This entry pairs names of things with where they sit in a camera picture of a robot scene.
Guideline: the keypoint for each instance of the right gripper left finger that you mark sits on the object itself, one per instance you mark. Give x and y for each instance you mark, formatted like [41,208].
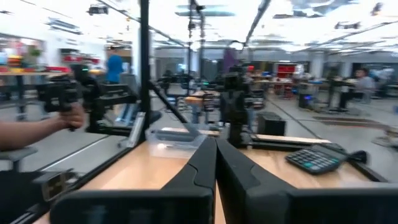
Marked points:
[186,193]

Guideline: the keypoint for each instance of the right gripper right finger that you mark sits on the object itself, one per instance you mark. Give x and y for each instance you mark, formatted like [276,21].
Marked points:
[248,193]

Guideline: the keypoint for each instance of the person's forearm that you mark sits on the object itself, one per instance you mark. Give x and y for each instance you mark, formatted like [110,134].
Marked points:
[28,133]

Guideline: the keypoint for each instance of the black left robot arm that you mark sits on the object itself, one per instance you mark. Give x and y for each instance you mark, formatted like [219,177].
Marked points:
[236,105]

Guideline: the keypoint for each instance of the clear plastic bin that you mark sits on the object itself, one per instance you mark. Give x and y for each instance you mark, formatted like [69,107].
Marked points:
[174,149]

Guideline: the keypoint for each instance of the black box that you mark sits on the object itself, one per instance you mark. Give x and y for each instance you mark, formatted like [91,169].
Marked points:
[272,124]

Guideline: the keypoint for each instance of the black desk calculator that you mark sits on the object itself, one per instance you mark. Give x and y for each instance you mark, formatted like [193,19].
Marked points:
[314,160]

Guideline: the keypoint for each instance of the wooden stool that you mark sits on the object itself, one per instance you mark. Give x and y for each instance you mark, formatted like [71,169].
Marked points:
[193,100]

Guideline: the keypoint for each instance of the person's hand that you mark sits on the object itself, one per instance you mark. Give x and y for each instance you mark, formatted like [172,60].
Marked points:
[73,116]

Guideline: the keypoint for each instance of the person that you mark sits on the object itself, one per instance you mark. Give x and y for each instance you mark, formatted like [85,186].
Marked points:
[360,87]
[114,67]

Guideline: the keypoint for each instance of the grey seat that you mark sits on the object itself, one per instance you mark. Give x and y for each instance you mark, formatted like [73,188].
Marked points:
[15,154]

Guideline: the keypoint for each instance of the silver aluminium rail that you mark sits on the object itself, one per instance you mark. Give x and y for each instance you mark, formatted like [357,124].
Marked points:
[136,130]
[59,186]

